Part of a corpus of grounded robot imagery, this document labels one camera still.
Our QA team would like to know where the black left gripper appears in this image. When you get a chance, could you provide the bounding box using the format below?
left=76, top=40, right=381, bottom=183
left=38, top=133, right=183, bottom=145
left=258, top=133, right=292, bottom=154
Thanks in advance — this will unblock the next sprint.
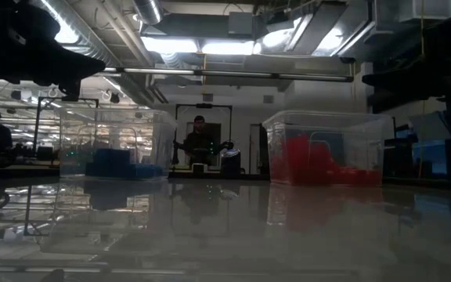
left=0, top=0, right=107, bottom=99

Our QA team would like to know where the red toy building block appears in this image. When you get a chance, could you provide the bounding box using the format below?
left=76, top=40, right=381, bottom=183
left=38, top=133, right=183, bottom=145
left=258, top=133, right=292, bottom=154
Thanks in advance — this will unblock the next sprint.
left=337, top=166, right=383, bottom=186
left=283, top=134, right=341, bottom=186

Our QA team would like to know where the clear plastic bin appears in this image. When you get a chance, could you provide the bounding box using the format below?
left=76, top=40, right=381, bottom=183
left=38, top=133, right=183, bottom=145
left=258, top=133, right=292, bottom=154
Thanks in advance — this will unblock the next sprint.
left=261, top=109, right=393, bottom=187
left=55, top=105, right=179, bottom=180

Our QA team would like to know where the white hanging panel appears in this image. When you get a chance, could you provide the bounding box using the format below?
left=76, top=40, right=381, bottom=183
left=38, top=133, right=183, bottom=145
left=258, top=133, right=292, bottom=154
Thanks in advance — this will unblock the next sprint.
left=399, top=0, right=451, bottom=24

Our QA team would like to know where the ceiling light panel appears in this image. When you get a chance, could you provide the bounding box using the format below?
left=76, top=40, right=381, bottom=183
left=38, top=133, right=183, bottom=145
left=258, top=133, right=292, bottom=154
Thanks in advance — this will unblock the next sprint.
left=200, top=38, right=257, bottom=56
left=141, top=36, right=200, bottom=56

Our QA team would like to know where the horizontal metal rig bar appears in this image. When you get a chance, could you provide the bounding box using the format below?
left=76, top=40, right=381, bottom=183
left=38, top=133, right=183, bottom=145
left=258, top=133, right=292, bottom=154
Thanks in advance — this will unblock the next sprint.
left=92, top=66, right=355, bottom=83

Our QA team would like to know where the white textured table mat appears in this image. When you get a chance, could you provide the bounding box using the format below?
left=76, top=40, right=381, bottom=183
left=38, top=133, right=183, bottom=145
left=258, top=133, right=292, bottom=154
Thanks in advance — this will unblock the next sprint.
left=0, top=178, right=451, bottom=282

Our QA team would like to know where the black camera rig frame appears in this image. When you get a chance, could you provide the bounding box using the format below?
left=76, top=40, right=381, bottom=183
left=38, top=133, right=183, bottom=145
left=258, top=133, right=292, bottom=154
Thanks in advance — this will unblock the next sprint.
left=32, top=95, right=101, bottom=161

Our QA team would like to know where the yellow hanging cable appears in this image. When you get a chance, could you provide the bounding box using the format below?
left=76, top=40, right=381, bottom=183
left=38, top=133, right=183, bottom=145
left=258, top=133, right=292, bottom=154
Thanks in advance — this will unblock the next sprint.
left=418, top=17, right=427, bottom=179

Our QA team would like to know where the silver ceiling duct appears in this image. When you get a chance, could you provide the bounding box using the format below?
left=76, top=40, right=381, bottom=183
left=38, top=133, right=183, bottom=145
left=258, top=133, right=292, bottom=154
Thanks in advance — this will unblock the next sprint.
left=132, top=0, right=164, bottom=25

